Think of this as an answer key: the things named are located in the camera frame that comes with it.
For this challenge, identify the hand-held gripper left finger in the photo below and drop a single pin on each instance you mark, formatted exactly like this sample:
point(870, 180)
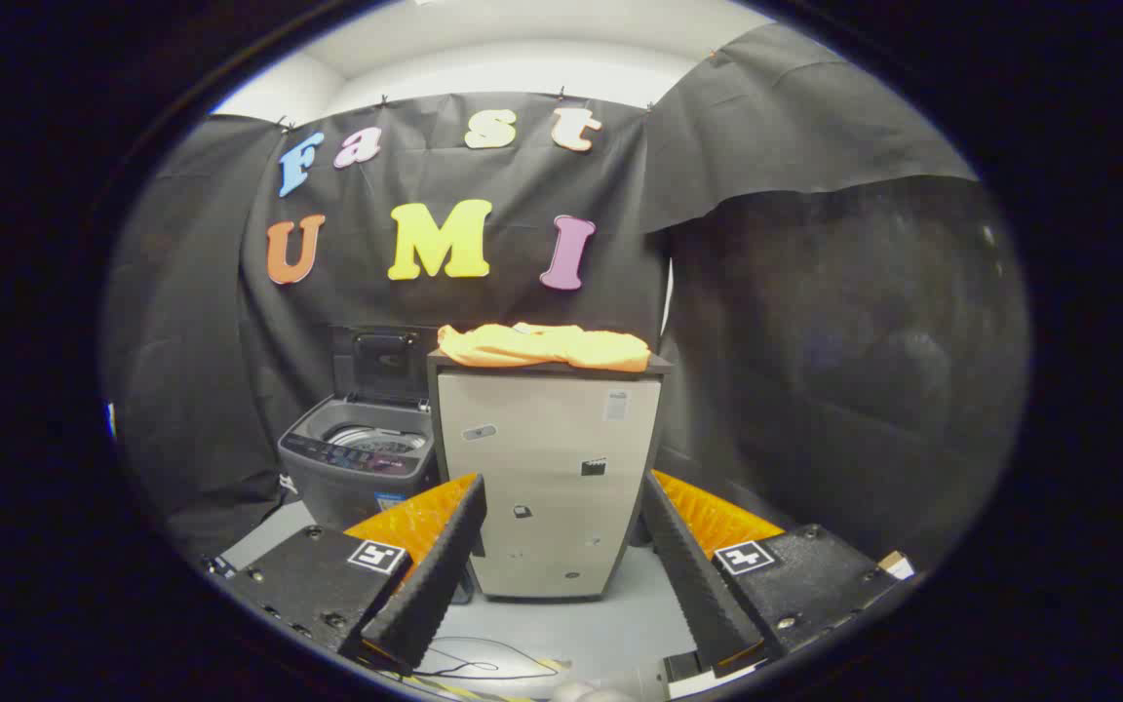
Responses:
point(435, 575)

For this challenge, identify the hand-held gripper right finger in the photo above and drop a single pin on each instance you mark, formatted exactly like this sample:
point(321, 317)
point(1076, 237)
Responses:
point(693, 575)

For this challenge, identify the grey washing machine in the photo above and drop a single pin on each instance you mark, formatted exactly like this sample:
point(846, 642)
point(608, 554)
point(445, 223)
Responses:
point(347, 483)

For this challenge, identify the dark washing machine lid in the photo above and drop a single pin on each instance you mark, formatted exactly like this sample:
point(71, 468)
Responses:
point(381, 363)

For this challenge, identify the orange collared shirt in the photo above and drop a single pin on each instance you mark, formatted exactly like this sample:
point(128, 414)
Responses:
point(542, 346)

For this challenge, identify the grey cabinet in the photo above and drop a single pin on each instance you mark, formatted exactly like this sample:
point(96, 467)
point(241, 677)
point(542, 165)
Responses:
point(542, 458)

